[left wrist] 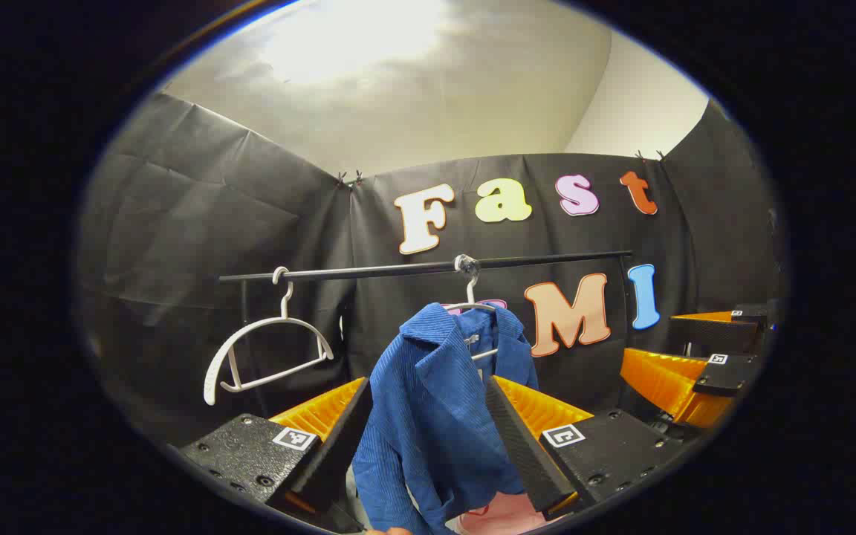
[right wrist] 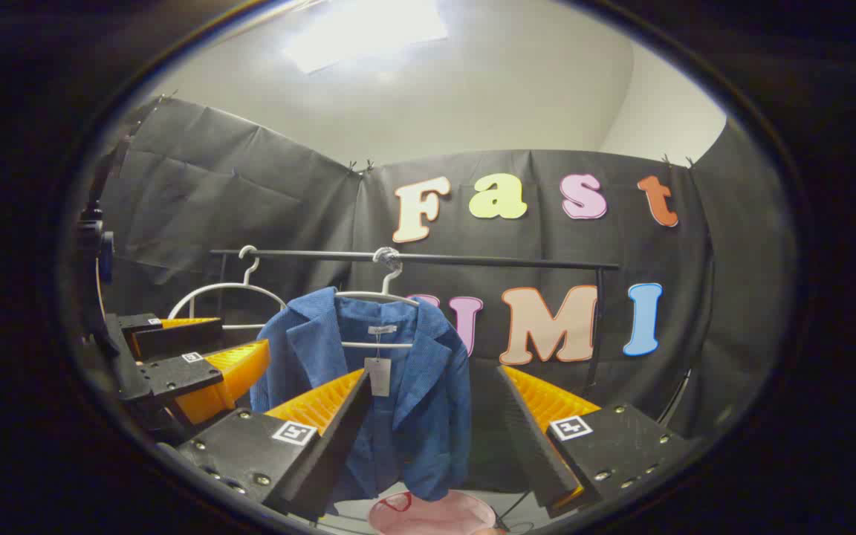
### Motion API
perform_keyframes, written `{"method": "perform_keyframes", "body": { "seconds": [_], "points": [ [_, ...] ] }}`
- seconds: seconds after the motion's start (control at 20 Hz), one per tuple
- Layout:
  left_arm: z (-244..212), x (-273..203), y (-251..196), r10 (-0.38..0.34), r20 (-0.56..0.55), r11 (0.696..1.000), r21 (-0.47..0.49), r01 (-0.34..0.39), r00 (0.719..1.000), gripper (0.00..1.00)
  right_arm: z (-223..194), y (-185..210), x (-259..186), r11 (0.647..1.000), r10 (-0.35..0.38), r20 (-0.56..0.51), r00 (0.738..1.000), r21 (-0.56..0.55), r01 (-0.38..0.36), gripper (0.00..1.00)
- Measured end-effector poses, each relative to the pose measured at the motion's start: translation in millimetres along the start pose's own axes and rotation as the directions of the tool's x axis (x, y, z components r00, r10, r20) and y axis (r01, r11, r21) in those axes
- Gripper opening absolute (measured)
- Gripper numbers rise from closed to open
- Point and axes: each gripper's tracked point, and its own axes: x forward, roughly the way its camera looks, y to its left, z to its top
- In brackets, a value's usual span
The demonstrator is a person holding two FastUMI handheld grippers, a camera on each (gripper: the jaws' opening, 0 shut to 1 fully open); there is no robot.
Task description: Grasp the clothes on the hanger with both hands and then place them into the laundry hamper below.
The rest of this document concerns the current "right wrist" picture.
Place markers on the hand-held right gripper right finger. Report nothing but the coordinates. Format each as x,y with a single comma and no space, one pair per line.
539,453

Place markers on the blue jacket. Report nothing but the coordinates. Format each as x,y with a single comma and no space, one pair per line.
428,416

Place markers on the white plastic hanger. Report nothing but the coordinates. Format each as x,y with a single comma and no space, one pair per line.
229,284

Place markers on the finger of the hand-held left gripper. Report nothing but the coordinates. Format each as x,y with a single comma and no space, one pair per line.
175,340
175,379

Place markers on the white hanger with taped hook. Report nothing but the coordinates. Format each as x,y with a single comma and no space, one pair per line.
368,294

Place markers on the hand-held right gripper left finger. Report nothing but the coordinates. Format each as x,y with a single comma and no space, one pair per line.
331,453

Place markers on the black clothes rack rail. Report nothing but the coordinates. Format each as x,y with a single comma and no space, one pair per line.
472,259

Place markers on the pink laundry hamper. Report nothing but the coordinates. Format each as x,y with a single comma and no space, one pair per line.
435,516

